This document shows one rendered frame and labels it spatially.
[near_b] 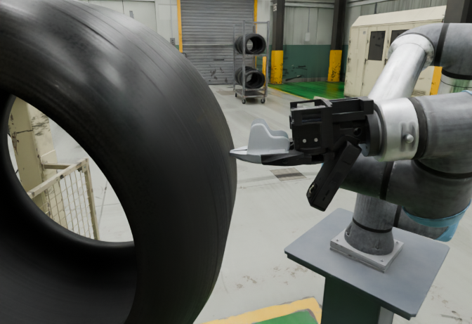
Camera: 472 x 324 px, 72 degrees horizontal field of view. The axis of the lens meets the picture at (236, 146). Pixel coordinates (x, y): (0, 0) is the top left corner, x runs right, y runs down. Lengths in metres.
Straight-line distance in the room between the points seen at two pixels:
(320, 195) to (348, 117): 0.12
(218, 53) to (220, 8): 1.52
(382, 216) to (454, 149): 0.85
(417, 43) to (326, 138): 0.60
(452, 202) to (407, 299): 0.76
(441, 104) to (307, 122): 0.18
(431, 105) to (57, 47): 0.45
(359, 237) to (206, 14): 11.05
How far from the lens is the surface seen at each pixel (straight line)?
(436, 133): 0.50
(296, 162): 0.46
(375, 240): 1.39
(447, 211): 0.60
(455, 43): 1.06
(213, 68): 12.03
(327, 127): 0.46
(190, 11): 11.90
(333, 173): 0.49
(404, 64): 0.90
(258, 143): 0.48
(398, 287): 1.35
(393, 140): 0.48
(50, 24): 0.39
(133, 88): 0.35
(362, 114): 0.49
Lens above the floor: 1.40
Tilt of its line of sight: 18 degrees down
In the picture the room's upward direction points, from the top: straight up
